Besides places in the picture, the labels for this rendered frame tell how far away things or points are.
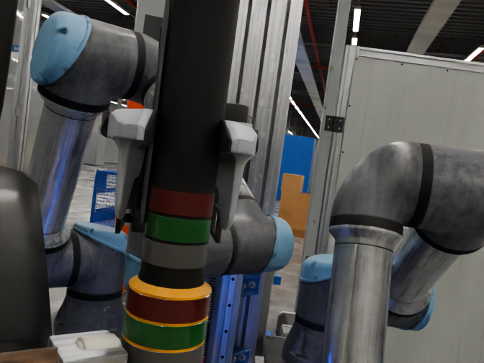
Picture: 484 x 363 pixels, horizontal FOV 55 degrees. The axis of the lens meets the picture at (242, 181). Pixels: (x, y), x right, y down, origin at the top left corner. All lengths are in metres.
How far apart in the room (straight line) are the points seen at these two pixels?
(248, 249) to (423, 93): 1.72
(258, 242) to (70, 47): 0.40
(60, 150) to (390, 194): 0.53
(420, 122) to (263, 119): 1.17
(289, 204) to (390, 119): 7.46
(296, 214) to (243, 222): 8.93
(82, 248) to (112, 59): 0.40
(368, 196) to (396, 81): 1.57
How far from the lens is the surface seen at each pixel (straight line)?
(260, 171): 1.11
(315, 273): 0.98
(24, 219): 0.35
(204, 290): 0.24
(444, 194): 0.63
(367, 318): 0.60
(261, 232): 0.57
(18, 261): 0.32
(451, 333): 2.37
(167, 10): 0.25
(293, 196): 9.48
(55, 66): 0.75
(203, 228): 0.23
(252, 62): 1.14
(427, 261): 0.79
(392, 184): 0.61
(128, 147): 0.24
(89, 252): 0.99
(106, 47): 0.76
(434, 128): 2.20
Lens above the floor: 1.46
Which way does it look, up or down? 3 degrees down
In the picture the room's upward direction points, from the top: 8 degrees clockwise
